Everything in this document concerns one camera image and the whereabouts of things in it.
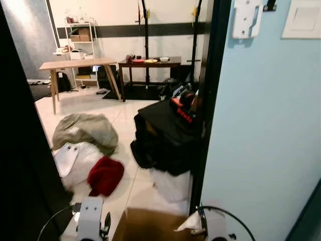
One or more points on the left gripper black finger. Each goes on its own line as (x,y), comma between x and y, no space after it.
(107,225)

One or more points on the red cloth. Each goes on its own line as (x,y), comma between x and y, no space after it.
(106,175)

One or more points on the white fabric bag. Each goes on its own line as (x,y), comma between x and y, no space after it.
(75,165)

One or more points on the white plastic bag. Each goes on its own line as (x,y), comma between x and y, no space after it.
(173,186)

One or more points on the grey green beanbag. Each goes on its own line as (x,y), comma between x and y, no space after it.
(85,130)

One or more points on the large black bag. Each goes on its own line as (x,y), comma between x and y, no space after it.
(165,140)

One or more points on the black door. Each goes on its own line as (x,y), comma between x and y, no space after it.
(20,150)

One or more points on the black bag under table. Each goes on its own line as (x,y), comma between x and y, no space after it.
(108,78)

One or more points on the small black backpack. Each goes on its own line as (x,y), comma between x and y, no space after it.
(63,83)

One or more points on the light wooden table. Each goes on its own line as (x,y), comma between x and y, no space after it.
(75,63)

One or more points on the dark wooden table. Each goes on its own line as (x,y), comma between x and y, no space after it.
(150,64)

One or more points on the yellow plate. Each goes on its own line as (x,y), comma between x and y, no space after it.
(150,61)

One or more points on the white bowl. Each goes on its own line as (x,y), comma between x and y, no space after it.
(164,58)

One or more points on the white shelf rack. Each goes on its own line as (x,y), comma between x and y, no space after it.
(66,45)

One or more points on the black stand pole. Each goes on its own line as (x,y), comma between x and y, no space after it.
(145,40)

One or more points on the small brown cardboard box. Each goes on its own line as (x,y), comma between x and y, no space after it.
(83,35)

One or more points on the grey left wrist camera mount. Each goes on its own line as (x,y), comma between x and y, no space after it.
(90,221)

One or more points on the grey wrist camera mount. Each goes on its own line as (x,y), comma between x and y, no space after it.
(216,223)
(90,221)

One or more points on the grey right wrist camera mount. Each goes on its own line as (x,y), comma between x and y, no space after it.
(216,223)

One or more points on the black door frame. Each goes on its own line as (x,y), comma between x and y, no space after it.
(213,100)

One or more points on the white light switch plate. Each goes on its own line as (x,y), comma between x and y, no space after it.
(302,19)

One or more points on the white wall bracket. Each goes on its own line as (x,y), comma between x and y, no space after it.
(247,17)

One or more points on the black wall hook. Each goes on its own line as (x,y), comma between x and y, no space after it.
(270,6)

